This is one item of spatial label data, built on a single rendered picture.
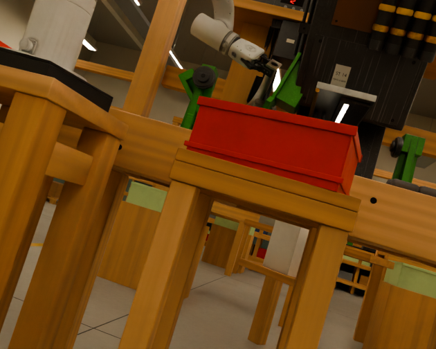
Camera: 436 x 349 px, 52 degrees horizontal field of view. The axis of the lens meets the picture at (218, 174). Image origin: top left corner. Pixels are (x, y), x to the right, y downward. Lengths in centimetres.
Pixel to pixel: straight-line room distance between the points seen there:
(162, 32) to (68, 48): 98
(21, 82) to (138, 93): 106
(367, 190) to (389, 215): 8
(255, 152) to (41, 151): 40
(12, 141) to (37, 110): 7
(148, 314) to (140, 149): 51
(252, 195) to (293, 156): 10
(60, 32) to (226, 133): 42
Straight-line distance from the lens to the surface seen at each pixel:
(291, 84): 146
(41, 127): 88
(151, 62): 195
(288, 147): 83
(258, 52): 161
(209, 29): 163
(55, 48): 105
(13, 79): 92
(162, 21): 201
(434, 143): 197
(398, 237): 117
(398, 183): 120
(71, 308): 194
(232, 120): 87
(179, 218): 82
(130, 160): 121
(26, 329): 114
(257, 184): 80
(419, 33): 140
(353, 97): 127
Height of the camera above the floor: 69
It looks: 6 degrees up
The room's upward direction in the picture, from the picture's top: 17 degrees clockwise
